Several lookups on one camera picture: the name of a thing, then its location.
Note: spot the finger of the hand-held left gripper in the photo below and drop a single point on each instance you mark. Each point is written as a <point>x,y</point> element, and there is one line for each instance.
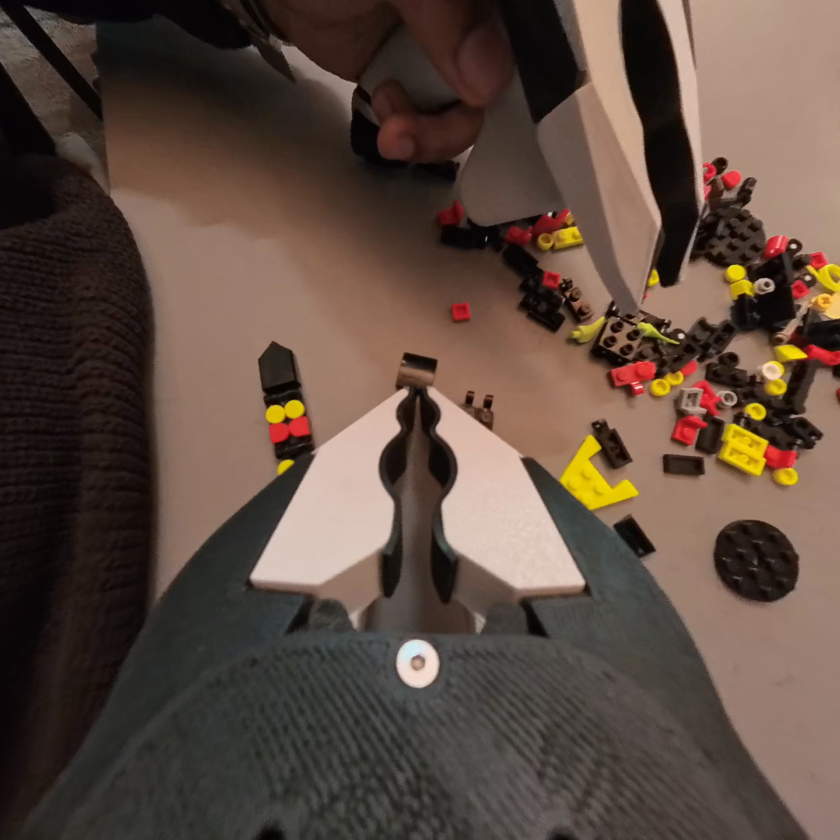
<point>604,170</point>
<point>673,164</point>

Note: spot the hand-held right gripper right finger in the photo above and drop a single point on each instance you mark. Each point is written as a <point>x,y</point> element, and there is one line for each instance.
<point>505,518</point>

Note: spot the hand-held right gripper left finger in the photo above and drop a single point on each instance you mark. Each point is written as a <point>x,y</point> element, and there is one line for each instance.
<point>328,518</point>

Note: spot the pile of lego pieces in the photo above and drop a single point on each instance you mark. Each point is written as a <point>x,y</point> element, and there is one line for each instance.
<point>728,236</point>

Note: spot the small black lego piece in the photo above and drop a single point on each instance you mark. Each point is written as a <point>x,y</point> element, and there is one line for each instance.
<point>417,371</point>

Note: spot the yellow wedge lego plate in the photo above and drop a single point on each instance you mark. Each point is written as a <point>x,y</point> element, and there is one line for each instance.
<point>590,482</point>

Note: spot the black and red clip lego assembly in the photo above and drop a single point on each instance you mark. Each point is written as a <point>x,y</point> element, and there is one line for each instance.
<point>481,410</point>

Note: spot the flat black lego tile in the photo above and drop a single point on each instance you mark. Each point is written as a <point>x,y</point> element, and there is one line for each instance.
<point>634,535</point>
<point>684,464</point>

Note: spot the black two-stud lego plate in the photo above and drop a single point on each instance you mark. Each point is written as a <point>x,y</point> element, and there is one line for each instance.
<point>612,444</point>

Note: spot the long black studded lego assembly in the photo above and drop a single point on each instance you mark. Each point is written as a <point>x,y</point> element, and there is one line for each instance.
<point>281,387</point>

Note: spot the tiny red square lego plate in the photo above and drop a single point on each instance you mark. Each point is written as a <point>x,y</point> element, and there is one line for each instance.
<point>461,312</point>

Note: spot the black round lego plate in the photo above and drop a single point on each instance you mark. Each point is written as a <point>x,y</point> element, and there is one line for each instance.
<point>756,561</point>

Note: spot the person's left hand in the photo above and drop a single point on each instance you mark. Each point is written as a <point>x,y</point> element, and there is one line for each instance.
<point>328,33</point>

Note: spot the dark brown knit cloth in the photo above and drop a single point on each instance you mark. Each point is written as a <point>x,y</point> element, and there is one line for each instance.
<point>65,426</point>

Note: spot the black metal furniture leg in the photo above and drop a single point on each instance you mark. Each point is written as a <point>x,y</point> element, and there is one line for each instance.
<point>65,69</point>

